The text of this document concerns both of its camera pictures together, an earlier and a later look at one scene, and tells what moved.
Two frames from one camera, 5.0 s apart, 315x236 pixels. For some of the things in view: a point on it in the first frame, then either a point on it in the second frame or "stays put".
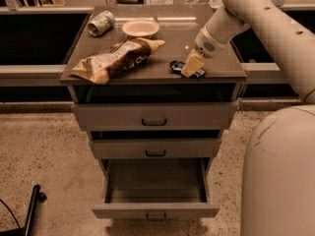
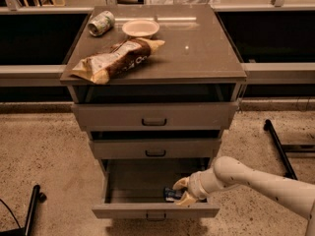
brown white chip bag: x=117 y=58 stays put
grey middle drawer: x=155 y=148 stays put
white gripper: x=206 y=46 → x=194 y=186
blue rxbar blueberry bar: x=177 y=67 → x=171 y=195
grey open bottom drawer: x=157 y=189 stays put
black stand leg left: x=36 y=197 stays put
